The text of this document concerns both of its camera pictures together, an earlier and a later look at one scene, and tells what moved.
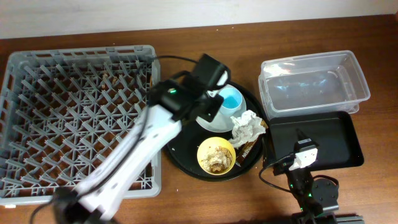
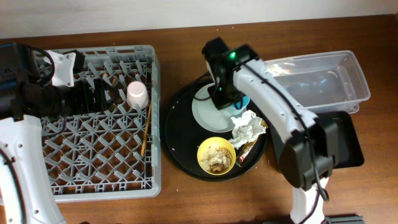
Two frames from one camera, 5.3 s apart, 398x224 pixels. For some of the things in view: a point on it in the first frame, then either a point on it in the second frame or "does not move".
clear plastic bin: [311, 84] does not move
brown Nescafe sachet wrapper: [247, 149] does not move
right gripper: [300, 149] → [226, 101]
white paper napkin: [247, 127] does not move
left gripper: [210, 107] → [97, 95]
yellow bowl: [216, 155] does not move
